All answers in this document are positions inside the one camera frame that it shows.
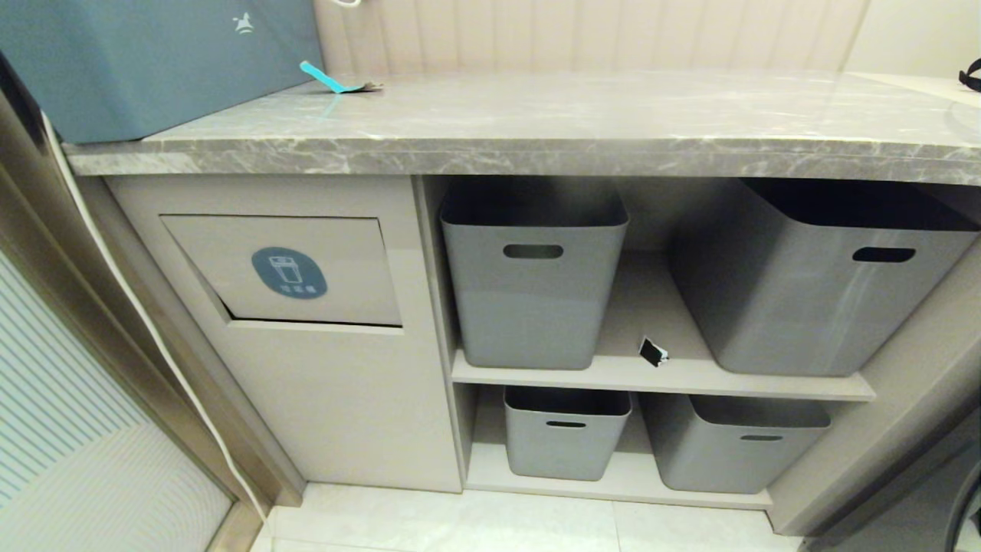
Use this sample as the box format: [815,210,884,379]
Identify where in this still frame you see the teal paper strip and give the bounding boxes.
[300,61,383,94]

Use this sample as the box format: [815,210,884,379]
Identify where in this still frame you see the beige trash bin flap door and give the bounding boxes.
[159,215,404,327]

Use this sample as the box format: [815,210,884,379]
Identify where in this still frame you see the beige counter cabinet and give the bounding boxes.
[64,71,981,536]

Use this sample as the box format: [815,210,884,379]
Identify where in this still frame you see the grey plastic storage bin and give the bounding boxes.
[640,393,832,495]
[440,180,630,370]
[503,386,633,482]
[670,179,981,377]

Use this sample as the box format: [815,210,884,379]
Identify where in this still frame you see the white cable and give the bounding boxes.
[42,113,268,522]

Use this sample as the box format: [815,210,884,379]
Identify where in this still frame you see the frosted glass sliding door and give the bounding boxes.
[0,77,307,552]

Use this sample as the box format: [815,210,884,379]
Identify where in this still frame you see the teal paper shopping bag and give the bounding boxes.
[0,0,326,145]

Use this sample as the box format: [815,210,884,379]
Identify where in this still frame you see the dark grey appliance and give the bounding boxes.
[802,406,981,552]

